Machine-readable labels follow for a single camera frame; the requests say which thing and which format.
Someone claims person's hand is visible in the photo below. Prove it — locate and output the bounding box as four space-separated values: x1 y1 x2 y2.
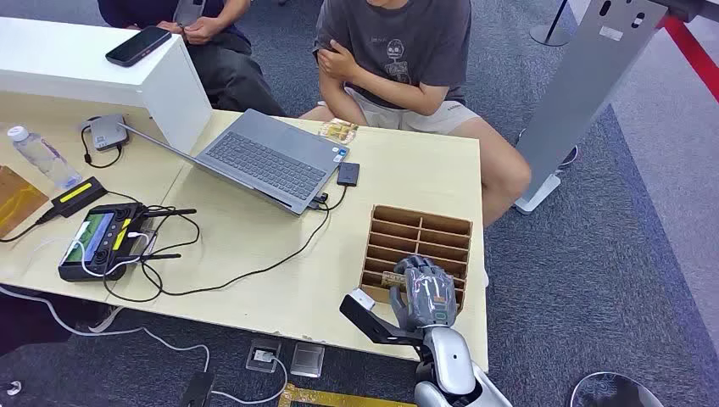
317 39 360 83
156 16 226 47

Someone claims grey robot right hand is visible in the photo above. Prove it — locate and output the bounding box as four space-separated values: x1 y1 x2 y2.
388 255 459 332

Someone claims brown printed card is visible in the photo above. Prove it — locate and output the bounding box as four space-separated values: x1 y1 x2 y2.
381 270 409 291

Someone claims person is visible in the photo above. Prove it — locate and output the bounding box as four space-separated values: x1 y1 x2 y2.
298 0 532 229
96 0 288 118

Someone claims cardboard slotted card organizer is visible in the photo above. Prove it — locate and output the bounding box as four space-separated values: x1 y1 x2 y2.
359 204 473 314

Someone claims grey phone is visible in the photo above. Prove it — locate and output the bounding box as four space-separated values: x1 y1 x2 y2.
172 0 209 29

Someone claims black smartphone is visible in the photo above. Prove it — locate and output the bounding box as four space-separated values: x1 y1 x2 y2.
104 25 173 69

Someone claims yellow snack packet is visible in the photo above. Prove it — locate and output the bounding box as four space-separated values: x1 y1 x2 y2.
317 118 360 146

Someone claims small black external drive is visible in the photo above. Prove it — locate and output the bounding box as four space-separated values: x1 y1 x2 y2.
336 162 361 188

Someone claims grey open laptop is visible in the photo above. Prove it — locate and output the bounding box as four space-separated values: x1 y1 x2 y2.
117 108 350 217

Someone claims white box shelf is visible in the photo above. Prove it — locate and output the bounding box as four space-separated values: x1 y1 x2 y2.
0 16 214 156

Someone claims metal floor plate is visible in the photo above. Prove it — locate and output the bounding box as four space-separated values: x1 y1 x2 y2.
289 342 326 379

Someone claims grey usb hub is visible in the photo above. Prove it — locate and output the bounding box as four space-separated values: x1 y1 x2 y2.
89 114 130 152

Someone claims floor power socket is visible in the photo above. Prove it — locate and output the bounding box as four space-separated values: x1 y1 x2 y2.
244 337 282 376

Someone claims clear plastic water bottle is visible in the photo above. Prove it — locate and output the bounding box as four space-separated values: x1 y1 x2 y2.
6 125 84 192

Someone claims black box with yellow stripe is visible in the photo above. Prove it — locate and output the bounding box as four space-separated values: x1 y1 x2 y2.
36 176 109 226

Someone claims round dark stool base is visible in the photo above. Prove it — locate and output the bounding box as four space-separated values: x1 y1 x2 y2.
569 371 665 407

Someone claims round stanchion base with pole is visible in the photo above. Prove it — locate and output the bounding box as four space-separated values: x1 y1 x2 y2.
528 0 575 48

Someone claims black remote controller with screen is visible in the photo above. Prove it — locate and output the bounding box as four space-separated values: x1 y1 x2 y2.
58 202 198 284

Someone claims grey metal panel stand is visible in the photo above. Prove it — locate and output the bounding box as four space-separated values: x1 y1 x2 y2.
513 0 671 216

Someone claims brown cardboard sheet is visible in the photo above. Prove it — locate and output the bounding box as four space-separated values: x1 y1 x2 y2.
0 165 51 239

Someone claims red strip barrier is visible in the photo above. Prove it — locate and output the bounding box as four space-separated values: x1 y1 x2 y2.
655 14 719 106

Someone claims black bracket wrist camera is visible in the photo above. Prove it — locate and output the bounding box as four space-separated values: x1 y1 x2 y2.
339 287 428 347

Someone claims yellow tape frame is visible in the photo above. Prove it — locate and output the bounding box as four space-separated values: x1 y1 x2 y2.
277 382 418 407

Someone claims long black cable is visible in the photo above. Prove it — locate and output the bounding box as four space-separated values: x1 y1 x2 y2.
103 185 349 304

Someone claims short black hub cable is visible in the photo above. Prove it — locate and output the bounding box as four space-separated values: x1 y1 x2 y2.
80 116 124 170

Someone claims white thin cable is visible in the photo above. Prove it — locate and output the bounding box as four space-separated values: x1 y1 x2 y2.
33 221 152 279

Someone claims white floor cable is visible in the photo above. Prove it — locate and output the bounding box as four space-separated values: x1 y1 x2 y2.
0 285 289 407

